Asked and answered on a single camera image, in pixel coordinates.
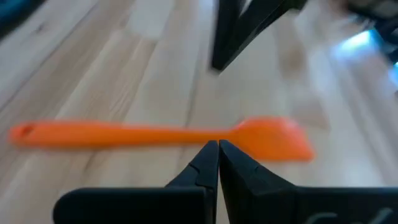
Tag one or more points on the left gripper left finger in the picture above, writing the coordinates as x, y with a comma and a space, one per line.
199, 177

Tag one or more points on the orange silicone spatula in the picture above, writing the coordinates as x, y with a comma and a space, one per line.
124, 135

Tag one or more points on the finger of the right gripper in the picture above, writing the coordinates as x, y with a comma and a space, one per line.
225, 31
261, 18

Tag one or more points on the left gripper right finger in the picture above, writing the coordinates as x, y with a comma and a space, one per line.
245, 180

